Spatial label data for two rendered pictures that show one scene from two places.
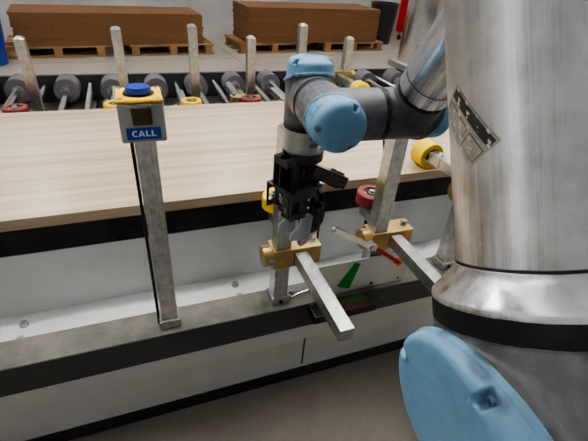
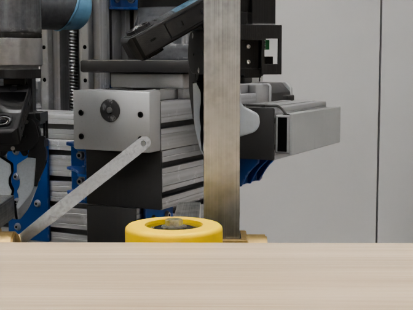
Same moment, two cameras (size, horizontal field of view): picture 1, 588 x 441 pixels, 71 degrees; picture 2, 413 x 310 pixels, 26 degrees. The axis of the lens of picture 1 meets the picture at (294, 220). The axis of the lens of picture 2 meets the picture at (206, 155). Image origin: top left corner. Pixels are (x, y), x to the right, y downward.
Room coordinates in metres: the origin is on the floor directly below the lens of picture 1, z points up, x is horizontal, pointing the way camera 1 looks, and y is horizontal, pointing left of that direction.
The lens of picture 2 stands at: (1.55, 0.36, 1.04)
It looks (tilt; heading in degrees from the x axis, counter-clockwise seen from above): 6 degrees down; 203
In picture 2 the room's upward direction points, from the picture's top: straight up
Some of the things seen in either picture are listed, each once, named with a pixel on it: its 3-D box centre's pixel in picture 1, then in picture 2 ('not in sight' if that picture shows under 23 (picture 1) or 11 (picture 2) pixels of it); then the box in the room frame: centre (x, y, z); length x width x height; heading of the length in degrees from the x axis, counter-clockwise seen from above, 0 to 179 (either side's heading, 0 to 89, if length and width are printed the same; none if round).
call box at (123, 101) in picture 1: (141, 115); not in sight; (0.65, 0.26, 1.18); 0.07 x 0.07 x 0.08; 23
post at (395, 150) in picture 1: (381, 206); not in sight; (0.84, -0.21, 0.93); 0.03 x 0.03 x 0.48; 23
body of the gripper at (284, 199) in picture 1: (297, 181); (231, 23); (0.66, 0.00, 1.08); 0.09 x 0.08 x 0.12; 133
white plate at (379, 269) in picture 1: (363, 273); not in sight; (0.81, -0.19, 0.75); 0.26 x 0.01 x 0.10; 113
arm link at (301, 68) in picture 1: (309, 93); not in sight; (0.66, -0.01, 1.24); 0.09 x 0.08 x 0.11; 17
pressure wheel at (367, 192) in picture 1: (368, 208); not in sight; (0.96, -0.20, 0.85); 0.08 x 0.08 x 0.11
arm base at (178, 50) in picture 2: not in sight; (173, 29); (0.20, -0.29, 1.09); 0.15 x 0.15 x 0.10
